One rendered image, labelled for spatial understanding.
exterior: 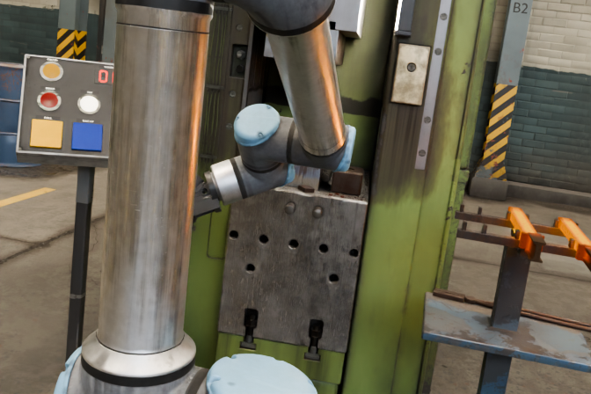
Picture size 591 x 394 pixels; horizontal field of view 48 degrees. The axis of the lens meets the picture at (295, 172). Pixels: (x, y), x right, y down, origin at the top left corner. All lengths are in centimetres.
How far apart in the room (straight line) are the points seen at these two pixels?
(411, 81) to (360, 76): 39
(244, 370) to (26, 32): 863
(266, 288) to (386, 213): 43
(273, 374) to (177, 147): 33
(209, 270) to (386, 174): 64
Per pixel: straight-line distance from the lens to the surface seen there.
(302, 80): 96
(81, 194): 197
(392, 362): 220
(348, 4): 186
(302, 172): 189
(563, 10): 794
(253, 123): 127
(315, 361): 199
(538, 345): 172
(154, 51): 78
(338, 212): 184
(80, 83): 189
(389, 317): 214
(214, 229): 212
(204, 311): 221
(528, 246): 156
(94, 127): 183
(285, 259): 189
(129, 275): 85
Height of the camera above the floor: 129
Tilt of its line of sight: 10 degrees down
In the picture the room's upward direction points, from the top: 7 degrees clockwise
